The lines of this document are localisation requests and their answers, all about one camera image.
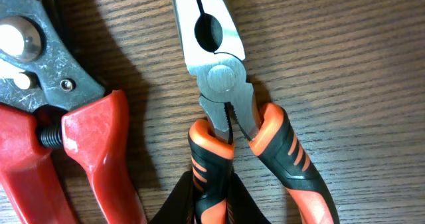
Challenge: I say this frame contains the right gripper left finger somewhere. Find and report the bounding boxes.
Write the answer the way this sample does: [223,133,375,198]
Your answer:
[149,171,194,224]

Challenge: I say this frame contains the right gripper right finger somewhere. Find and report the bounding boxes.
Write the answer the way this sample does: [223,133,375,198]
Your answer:
[227,172,270,224]

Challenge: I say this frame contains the orange black needle-nose pliers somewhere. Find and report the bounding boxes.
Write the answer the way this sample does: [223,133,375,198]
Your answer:
[173,0,339,223]

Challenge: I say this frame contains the red handled cutting pliers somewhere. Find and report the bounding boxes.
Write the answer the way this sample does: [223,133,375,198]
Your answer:
[1,0,146,223]

